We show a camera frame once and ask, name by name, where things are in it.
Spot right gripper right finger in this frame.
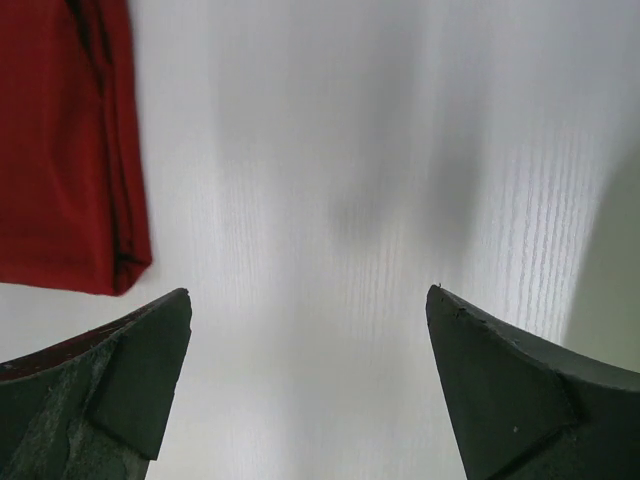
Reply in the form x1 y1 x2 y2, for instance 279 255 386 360
426 285 639 479

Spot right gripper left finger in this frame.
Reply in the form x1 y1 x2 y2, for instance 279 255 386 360
1 288 192 479

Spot red t shirt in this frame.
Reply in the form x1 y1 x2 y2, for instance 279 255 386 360
1 1 152 296

